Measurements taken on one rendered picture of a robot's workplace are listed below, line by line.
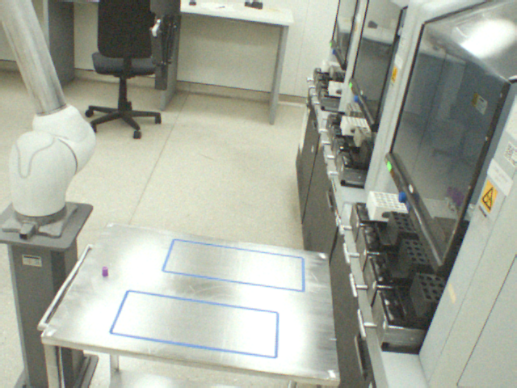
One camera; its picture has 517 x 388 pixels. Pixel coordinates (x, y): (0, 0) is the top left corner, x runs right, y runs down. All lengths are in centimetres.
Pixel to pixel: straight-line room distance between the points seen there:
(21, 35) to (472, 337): 142
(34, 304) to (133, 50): 247
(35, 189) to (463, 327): 115
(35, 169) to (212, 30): 368
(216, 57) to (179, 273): 397
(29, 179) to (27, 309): 47
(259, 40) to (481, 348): 419
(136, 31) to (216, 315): 293
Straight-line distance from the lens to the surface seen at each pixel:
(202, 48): 510
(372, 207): 164
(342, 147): 214
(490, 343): 120
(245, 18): 430
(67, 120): 171
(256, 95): 518
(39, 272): 171
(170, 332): 112
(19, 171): 157
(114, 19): 382
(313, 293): 127
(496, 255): 105
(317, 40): 506
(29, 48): 169
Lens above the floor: 159
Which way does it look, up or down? 28 degrees down
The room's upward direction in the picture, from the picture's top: 9 degrees clockwise
